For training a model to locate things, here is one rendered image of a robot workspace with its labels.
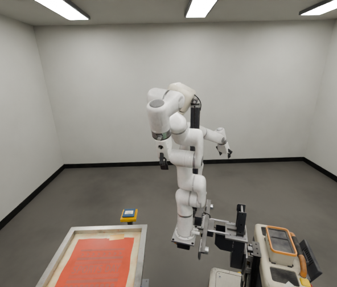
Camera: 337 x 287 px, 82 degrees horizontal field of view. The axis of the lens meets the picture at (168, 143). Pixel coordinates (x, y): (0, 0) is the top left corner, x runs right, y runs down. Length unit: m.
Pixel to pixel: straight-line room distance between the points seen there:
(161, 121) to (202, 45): 3.79
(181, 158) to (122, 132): 3.69
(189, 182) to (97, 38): 3.86
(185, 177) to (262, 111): 3.98
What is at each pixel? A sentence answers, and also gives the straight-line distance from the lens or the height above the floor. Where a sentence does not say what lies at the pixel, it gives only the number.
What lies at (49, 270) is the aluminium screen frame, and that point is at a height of 0.99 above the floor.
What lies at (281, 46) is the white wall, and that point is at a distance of 4.93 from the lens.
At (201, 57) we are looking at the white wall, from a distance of 4.37.
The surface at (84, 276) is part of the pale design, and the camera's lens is 1.50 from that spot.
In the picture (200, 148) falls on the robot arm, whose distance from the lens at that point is 0.90.
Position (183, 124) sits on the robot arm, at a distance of 0.83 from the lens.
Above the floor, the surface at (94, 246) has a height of 0.96.
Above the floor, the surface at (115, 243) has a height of 0.96.
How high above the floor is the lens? 2.08
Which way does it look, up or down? 20 degrees down
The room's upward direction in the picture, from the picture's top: 1 degrees counter-clockwise
